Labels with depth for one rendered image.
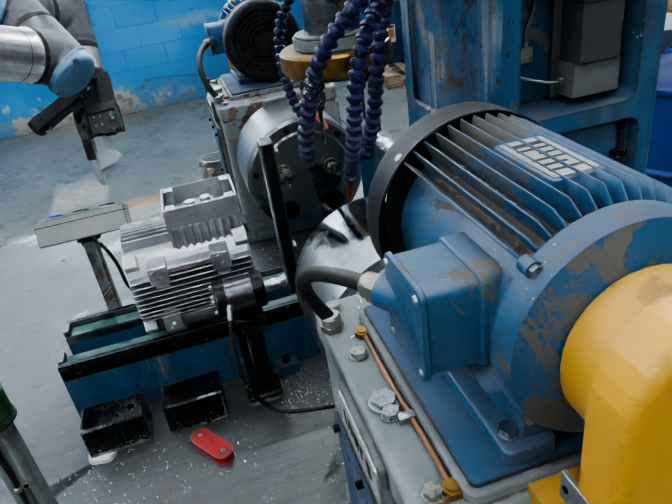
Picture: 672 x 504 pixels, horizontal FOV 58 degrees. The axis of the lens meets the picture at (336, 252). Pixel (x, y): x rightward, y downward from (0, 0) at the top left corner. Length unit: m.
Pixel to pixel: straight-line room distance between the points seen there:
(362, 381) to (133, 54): 6.06
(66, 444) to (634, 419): 0.98
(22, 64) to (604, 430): 0.97
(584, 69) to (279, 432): 0.74
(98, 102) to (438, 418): 0.99
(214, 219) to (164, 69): 5.55
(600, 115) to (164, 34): 5.68
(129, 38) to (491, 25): 5.70
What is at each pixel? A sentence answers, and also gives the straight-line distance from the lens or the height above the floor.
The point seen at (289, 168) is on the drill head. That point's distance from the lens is 1.26.
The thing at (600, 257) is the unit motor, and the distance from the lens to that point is 0.36.
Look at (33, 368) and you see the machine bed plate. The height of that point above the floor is 0.80.
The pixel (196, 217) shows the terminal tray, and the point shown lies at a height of 1.12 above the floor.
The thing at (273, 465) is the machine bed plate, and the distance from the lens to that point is 0.98.
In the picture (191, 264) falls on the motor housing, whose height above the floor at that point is 1.06.
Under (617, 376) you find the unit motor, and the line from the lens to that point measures 0.32.
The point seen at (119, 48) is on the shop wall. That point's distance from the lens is 6.48.
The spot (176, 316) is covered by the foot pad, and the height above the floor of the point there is 0.98.
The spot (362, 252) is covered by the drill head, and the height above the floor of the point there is 1.15.
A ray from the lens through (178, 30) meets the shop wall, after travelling 6.47.
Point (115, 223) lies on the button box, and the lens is 1.26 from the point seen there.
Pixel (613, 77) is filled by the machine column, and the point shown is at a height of 1.24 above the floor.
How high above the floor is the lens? 1.52
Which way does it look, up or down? 30 degrees down
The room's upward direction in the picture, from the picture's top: 9 degrees counter-clockwise
